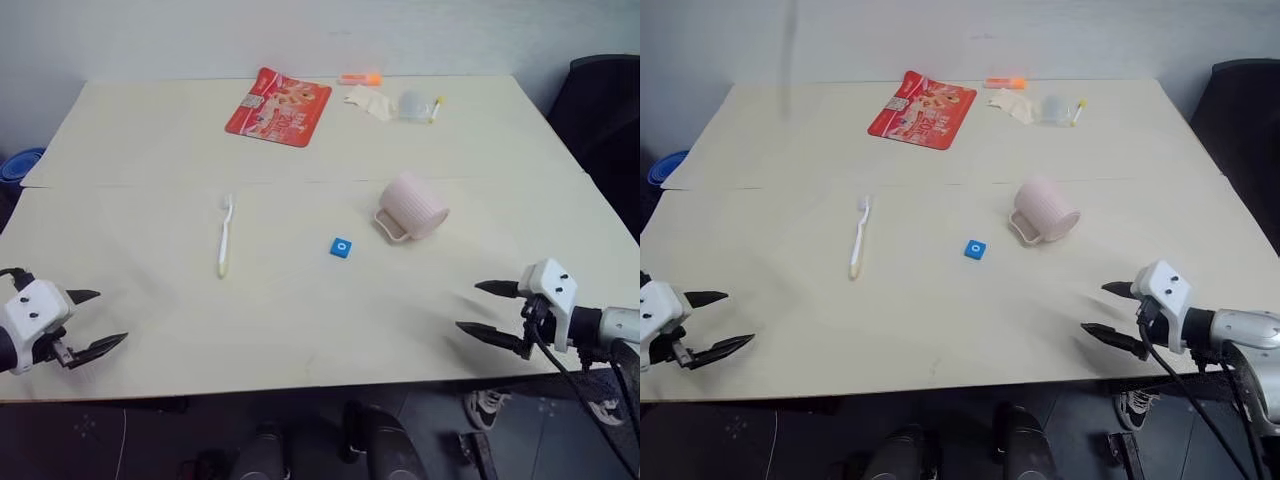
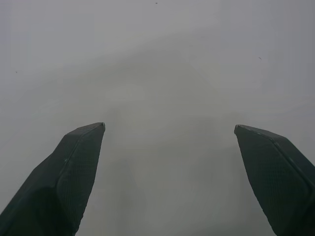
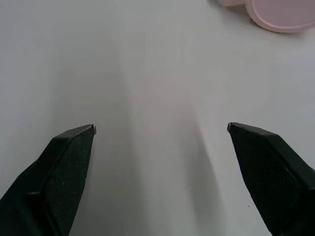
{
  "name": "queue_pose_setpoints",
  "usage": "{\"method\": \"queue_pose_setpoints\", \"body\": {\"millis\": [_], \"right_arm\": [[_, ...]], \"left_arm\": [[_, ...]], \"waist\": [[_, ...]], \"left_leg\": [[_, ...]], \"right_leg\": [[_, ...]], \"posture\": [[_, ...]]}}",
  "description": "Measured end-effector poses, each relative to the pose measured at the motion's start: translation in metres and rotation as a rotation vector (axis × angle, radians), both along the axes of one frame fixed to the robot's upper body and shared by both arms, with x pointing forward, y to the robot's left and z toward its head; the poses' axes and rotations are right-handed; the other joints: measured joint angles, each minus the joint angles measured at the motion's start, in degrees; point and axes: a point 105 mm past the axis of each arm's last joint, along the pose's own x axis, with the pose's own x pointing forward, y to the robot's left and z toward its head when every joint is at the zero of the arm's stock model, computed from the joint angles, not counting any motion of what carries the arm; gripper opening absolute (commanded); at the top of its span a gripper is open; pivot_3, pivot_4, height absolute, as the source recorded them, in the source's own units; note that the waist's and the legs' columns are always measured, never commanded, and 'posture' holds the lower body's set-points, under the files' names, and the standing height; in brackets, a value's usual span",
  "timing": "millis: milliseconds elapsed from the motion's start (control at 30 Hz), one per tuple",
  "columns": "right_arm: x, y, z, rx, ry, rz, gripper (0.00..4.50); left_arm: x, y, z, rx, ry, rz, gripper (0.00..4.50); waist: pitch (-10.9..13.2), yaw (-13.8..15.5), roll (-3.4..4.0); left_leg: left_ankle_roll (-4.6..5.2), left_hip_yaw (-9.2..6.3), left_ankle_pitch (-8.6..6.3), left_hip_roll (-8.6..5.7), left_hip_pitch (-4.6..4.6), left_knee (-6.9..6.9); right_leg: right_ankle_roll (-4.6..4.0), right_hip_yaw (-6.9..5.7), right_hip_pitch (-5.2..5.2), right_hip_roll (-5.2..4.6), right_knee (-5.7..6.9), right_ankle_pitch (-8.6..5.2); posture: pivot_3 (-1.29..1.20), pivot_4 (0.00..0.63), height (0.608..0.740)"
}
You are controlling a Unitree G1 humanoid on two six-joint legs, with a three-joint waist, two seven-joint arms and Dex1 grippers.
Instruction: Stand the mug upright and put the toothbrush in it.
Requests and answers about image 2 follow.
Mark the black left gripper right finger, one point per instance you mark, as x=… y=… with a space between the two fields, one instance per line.
x=278 y=177

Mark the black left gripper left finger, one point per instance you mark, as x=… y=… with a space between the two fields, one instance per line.
x=61 y=182

